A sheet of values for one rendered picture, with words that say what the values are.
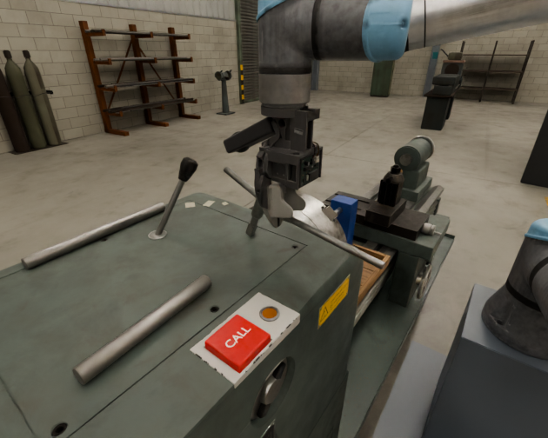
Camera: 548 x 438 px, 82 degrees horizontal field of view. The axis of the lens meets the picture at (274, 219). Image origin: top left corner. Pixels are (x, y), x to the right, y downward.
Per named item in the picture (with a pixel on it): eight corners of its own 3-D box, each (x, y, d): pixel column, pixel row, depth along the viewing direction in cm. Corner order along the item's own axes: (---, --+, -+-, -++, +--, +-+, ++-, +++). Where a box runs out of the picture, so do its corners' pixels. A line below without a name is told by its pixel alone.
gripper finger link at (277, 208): (287, 242, 53) (289, 190, 49) (260, 231, 56) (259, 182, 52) (297, 234, 56) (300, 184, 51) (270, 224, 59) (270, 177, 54)
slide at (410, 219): (415, 241, 124) (417, 231, 122) (319, 211, 147) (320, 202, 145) (427, 223, 137) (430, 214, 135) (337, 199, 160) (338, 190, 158)
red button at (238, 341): (240, 378, 37) (239, 366, 36) (204, 351, 40) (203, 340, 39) (271, 344, 41) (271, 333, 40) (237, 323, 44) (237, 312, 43)
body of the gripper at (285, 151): (296, 195, 48) (298, 111, 42) (252, 182, 52) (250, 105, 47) (321, 180, 53) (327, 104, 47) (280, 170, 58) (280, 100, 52)
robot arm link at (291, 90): (247, 73, 45) (281, 70, 51) (249, 107, 47) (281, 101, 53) (291, 75, 41) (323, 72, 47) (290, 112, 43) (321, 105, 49)
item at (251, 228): (242, 232, 64) (257, 189, 56) (250, 228, 65) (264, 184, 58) (250, 239, 63) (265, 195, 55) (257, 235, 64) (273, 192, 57)
